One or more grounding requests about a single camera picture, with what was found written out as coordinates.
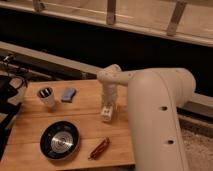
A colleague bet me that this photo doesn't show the blue sponge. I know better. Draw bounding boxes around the blue sponge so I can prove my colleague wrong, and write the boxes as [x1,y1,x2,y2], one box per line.
[61,88,76,102]

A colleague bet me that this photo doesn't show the white plastic bottle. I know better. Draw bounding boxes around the white plastic bottle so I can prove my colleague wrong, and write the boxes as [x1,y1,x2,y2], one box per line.
[101,105,113,122]

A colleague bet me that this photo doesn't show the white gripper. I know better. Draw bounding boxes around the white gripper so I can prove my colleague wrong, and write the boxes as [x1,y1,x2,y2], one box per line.
[102,84,117,116]

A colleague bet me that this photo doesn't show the red-brown snack bar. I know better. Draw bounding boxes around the red-brown snack bar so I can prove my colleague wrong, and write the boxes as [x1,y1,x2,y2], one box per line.
[89,137,110,159]

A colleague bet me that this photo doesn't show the black cables and equipment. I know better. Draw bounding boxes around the black cables and equipment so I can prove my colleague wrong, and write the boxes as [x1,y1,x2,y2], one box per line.
[0,53,29,161]

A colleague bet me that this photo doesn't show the wooden board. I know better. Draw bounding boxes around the wooden board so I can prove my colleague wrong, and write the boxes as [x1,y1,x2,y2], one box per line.
[0,80,134,171]

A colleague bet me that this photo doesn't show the black ceramic bowl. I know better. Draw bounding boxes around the black ceramic bowl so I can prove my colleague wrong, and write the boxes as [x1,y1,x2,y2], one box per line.
[40,121,80,160]

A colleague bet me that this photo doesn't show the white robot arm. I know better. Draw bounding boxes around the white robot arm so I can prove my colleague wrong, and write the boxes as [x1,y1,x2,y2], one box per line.
[97,64,196,171]

